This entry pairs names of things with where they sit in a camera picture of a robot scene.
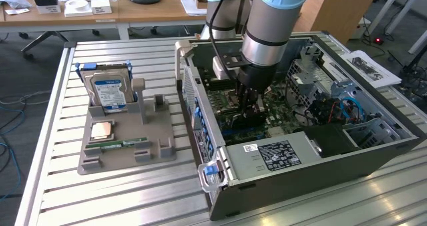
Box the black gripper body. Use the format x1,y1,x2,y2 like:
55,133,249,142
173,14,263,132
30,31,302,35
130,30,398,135
235,64,278,94

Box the black graphics card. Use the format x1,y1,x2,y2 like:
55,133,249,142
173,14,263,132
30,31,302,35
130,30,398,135
231,113,269,131

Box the CPU socket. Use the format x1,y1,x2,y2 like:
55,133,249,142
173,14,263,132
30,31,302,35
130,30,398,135
223,88,245,111

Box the green motherboard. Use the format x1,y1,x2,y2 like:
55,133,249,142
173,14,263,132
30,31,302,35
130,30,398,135
199,68,309,147

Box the perforated metal drive cage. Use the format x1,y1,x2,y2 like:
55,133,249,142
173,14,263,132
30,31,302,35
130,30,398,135
286,58,338,104

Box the grey power supply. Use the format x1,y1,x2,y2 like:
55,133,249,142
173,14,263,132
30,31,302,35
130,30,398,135
225,132,324,182

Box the wooden cabinet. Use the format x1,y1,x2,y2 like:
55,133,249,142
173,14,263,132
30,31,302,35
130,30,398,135
293,0,384,43

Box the white paper stack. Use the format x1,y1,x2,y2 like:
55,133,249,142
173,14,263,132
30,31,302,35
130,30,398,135
181,0,209,17

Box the printed manual sheets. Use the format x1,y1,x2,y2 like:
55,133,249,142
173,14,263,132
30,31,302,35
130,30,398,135
322,50,405,89

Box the grey parts rack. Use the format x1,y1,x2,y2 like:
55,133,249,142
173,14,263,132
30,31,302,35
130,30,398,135
77,78,179,176

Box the white box on floor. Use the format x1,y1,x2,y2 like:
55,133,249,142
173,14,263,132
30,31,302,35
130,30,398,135
353,23,372,41

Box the open black PC case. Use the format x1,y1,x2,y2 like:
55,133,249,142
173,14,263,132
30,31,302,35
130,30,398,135
175,30,421,222

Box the metal disk bay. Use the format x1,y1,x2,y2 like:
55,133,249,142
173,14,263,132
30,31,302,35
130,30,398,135
344,118,402,149

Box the hard disk in blue caddy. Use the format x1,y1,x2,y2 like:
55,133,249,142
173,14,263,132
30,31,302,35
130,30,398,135
75,62,135,114

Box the green RAM stick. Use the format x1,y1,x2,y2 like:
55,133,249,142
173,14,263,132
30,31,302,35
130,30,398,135
86,137,149,150

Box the silver CPU chip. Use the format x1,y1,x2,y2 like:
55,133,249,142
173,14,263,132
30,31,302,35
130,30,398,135
90,122,114,140

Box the black stand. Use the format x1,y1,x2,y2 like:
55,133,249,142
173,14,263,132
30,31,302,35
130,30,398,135
389,43,427,97

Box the white labelled box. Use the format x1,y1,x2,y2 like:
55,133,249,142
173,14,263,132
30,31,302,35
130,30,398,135
90,0,113,16

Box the flat white box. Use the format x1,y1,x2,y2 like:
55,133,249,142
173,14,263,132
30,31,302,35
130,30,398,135
63,7,94,18

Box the white tape roll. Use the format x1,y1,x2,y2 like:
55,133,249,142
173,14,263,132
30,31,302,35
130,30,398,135
66,0,89,12

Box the black caster leg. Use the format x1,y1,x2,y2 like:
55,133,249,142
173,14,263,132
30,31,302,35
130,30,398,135
21,30,70,61

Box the black and white box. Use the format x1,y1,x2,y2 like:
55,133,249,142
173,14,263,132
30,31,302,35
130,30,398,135
33,0,62,15

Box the wooden desk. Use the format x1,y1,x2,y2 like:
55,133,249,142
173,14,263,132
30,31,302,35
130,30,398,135
0,0,304,41

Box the small white card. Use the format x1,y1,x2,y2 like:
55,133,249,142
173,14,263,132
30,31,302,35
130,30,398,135
5,8,31,16

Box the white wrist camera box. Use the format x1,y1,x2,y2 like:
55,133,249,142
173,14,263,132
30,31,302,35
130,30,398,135
213,56,241,81

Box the red wire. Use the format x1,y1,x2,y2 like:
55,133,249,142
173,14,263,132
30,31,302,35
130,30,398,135
329,100,338,123

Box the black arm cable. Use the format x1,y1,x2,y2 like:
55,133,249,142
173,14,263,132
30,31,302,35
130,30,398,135
209,0,239,81

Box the beige plastic case handle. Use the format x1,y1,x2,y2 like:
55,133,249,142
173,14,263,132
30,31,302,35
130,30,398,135
175,41,195,60

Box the blue wire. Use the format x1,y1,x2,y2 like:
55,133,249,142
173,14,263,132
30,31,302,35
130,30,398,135
340,95,369,123

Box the case handle with blue latch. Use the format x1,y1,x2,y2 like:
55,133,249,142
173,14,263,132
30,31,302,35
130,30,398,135
198,160,230,193

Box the white floor cable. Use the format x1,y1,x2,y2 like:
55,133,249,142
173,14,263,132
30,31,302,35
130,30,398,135
0,90,51,106

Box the blue floor cable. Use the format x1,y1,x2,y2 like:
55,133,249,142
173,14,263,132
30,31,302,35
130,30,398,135
0,105,27,199

